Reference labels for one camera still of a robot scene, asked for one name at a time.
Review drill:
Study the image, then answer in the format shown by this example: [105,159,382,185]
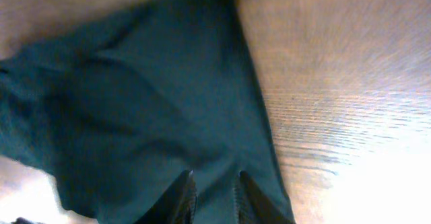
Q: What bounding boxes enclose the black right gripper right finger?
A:
[234,171,295,224]

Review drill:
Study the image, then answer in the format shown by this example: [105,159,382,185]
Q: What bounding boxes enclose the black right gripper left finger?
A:
[134,171,197,224]

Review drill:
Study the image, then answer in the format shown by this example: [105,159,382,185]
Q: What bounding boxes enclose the black trousers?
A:
[1,0,294,223]

